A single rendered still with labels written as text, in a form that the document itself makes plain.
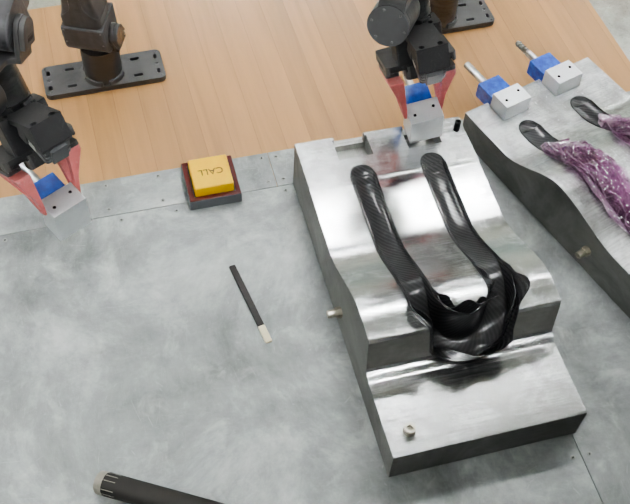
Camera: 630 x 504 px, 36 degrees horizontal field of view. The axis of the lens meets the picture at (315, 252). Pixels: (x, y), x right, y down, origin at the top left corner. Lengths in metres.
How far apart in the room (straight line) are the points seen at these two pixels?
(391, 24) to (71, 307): 0.59
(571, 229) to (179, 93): 0.68
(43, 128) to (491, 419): 0.65
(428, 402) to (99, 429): 0.43
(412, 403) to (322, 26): 0.78
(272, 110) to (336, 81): 0.13
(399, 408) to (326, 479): 0.13
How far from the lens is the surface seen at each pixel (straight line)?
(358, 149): 1.47
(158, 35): 1.75
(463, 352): 1.23
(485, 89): 1.59
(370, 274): 1.27
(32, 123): 1.18
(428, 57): 1.28
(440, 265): 1.29
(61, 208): 1.30
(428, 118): 1.41
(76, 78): 1.67
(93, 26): 1.54
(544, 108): 1.60
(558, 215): 1.47
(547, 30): 1.83
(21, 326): 1.39
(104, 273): 1.42
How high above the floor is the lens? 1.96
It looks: 54 degrees down
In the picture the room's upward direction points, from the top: 4 degrees clockwise
